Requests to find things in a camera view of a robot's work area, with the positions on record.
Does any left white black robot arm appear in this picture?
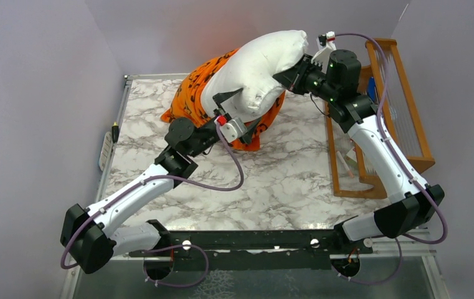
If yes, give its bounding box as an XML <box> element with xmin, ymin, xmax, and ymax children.
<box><xmin>60</xmin><ymin>88</ymin><xmax>259</xmax><ymax>273</ymax></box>

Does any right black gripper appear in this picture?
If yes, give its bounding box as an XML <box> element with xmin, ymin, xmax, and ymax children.
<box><xmin>273</xmin><ymin>54</ymin><xmax>338</xmax><ymax>103</ymax></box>

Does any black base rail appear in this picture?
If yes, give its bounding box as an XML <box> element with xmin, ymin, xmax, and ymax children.
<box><xmin>128</xmin><ymin>221</ymin><xmax>373</xmax><ymax>272</ymax></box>

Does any white pen on rack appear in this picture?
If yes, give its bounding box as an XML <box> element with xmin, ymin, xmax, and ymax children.
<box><xmin>336</xmin><ymin>151</ymin><xmax>354</xmax><ymax>178</ymax></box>

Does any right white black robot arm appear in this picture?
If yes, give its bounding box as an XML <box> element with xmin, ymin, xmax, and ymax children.
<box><xmin>273</xmin><ymin>50</ymin><xmax>445</xmax><ymax>254</ymax></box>

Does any aluminium table frame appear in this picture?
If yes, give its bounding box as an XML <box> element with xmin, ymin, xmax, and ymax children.
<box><xmin>59</xmin><ymin>74</ymin><xmax>452</xmax><ymax>299</ymax></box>

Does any wooden tiered rack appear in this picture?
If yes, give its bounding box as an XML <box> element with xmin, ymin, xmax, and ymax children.
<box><xmin>325</xmin><ymin>39</ymin><xmax>435</xmax><ymax>199</ymax></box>

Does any orange patterned pillowcase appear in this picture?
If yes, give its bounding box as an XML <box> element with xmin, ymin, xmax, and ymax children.
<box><xmin>160</xmin><ymin>49</ymin><xmax>286</xmax><ymax>151</ymax></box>

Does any white pillow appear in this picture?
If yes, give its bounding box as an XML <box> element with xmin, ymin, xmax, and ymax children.
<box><xmin>200</xmin><ymin>30</ymin><xmax>308</xmax><ymax>123</ymax></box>

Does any white power strip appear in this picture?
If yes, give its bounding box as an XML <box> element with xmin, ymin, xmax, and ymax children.
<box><xmin>98</xmin><ymin>131</ymin><xmax>113</xmax><ymax>172</ymax></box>

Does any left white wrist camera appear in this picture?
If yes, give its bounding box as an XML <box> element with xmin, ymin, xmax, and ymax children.
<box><xmin>216</xmin><ymin>116</ymin><xmax>248</xmax><ymax>143</ymax></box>

